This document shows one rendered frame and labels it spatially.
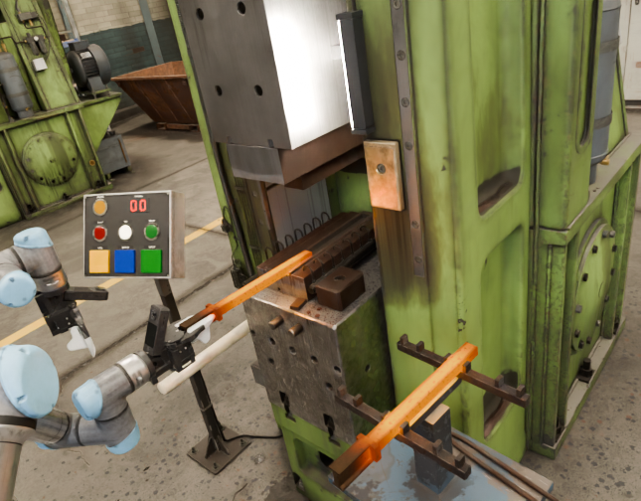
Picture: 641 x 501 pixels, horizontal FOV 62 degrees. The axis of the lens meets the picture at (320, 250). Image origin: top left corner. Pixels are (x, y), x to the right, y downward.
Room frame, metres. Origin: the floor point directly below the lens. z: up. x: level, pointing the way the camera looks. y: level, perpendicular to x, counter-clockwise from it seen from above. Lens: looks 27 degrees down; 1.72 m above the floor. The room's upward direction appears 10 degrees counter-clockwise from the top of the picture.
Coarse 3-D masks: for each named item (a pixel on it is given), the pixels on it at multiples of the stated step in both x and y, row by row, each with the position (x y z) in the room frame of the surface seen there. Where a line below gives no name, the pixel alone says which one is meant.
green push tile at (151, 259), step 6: (144, 252) 1.55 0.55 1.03; (150, 252) 1.54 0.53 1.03; (156, 252) 1.53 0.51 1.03; (144, 258) 1.54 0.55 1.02; (150, 258) 1.53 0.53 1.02; (156, 258) 1.52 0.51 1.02; (144, 264) 1.53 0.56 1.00; (150, 264) 1.52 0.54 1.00; (156, 264) 1.51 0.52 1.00; (144, 270) 1.52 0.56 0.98; (150, 270) 1.51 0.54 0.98; (156, 270) 1.50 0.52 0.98
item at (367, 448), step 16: (464, 352) 0.89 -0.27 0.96; (448, 368) 0.85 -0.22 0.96; (432, 384) 0.81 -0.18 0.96; (416, 400) 0.78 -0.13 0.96; (400, 416) 0.74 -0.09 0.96; (384, 432) 0.71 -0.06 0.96; (352, 448) 0.68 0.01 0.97; (368, 448) 0.68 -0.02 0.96; (336, 464) 0.65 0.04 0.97; (352, 464) 0.66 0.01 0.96; (368, 464) 0.67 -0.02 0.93; (336, 480) 0.64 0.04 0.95; (352, 480) 0.64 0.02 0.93
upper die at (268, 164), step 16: (336, 128) 1.44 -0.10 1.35; (352, 128) 1.49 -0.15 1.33; (240, 144) 1.38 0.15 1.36; (304, 144) 1.34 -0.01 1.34; (320, 144) 1.39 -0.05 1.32; (336, 144) 1.43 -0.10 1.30; (352, 144) 1.48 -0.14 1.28; (240, 160) 1.38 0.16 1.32; (256, 160) 1.34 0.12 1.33; (272, 160) 1.30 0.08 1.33; (288, 160) 1.30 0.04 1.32; (304, 160) 1.34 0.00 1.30; (320, 160) 1.38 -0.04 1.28; (240, 176) 1.40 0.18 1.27; (256, 176) 1.35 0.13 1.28; (272, 176) 1.30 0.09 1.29; (288, 176) 1.29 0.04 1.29
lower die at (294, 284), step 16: (336, 224) 1.60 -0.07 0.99; (368, 224) 1.55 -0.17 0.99; (304, 240) 1.54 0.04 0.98; (320, 240) 1.48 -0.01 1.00; (336, 240) 1.46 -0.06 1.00; (352, 240) 1.46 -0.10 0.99; (272, 256) 1.46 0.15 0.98; (288, 256) 1.43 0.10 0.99; (320, 256) 1.38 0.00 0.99; (336, 256) 1.38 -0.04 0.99; (288, 272) 1.32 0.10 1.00; (304, 272) 1.31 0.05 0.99; (320, 272) 1.33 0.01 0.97; (272, 288) 1.38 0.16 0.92; (288, 288) 1.33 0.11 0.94; (304, 288) 1.28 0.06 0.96
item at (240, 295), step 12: (300, 252) 1.40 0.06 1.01; (288, 264) 1.33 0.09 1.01; (264, 276) 1.28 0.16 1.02; (276, 276) 1.29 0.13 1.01; (240, 288) 1.23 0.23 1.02; (252, 288) 1.23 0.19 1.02; (228, 300) 1.18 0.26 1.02; (240, 300) 1.19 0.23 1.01; (204, 312) 1.13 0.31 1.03; (216, 312) 1.13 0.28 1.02; (180, 324) 1.09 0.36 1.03; (192, 324) 1.09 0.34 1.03
